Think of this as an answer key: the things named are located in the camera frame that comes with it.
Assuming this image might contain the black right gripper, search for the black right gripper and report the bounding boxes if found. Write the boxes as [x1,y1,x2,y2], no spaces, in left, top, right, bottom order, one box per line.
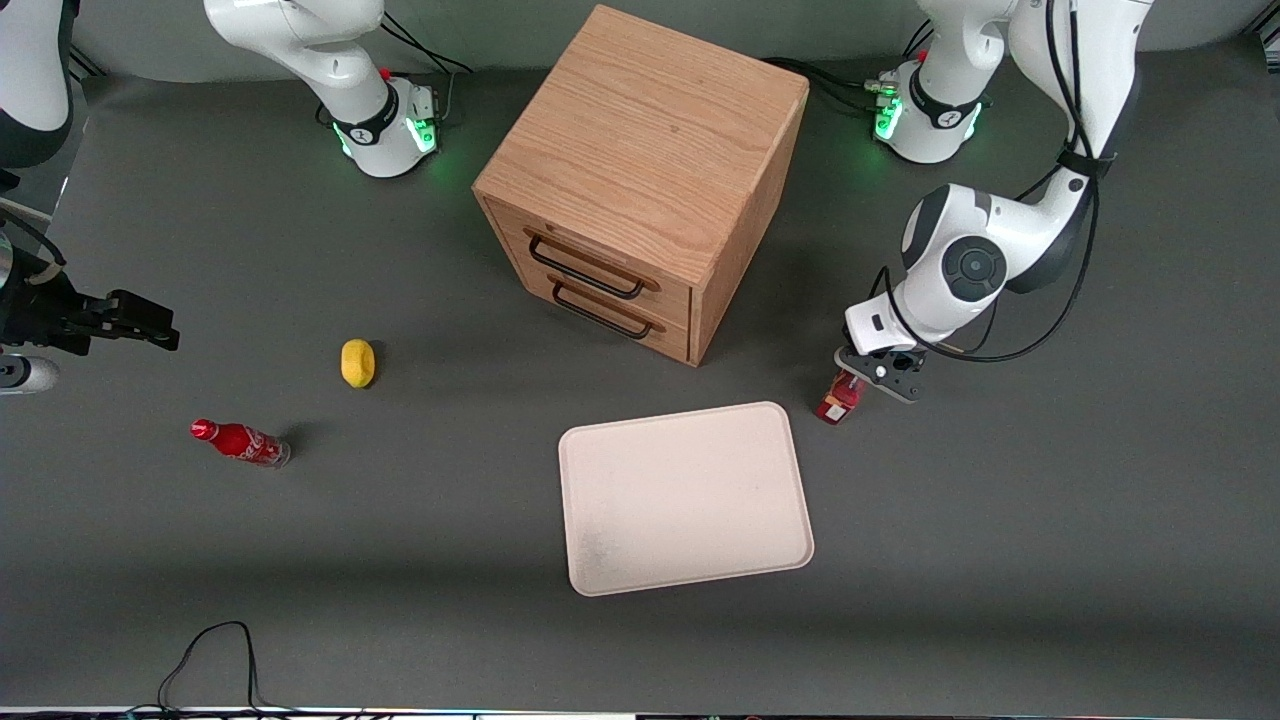
[0,258,182,357]

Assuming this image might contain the wooden drawer front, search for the wooden drawer front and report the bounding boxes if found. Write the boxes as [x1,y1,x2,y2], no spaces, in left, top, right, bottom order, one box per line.
[484,198,696,327]
[508,250,694,364]

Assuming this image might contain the red cola bottle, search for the red cola bottle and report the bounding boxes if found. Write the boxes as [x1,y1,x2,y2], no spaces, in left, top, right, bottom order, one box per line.
[190,418,292,470]

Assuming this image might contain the black cables at right arm base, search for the black cables at right arm base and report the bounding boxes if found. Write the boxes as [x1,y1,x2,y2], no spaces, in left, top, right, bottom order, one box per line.
[378,10,474,131]

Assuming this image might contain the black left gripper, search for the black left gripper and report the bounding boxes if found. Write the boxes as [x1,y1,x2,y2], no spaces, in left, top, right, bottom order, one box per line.
[834,343,928,405]

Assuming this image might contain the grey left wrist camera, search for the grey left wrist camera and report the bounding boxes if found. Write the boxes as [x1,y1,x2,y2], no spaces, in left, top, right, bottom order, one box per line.
[844,298,921,353]

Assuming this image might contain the black cables at left arm base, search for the black cables at left arm base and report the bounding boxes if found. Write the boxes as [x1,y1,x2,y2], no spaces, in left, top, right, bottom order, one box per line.
[765,20,936,117]

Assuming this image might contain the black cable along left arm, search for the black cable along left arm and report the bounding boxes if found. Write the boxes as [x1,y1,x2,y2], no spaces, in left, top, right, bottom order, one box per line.
[866,0,1102,364]

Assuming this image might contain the thin black cable loop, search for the thin black cable loop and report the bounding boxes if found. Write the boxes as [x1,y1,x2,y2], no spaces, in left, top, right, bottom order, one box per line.
[128,621,301,717]

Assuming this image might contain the wooden two-drawer cabinet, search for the wooden two-drawer cabinet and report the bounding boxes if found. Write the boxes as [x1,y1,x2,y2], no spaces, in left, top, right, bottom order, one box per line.
[472,4,811,368]

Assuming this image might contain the white rectangular plastic tray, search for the white rectangular plastic tray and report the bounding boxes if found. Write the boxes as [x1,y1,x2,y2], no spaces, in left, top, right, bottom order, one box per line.
[558,401,815,598]

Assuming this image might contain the black cables at arm base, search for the black cables at arm base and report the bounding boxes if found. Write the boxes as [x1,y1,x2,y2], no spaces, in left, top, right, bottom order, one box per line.
[378,10,474,131]
[765,20,936,117]

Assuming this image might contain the black metal drawer handle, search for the black metal drawer handle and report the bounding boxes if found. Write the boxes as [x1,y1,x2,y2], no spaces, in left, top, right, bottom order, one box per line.
[549,279,657,342]
[526,231,650,301]

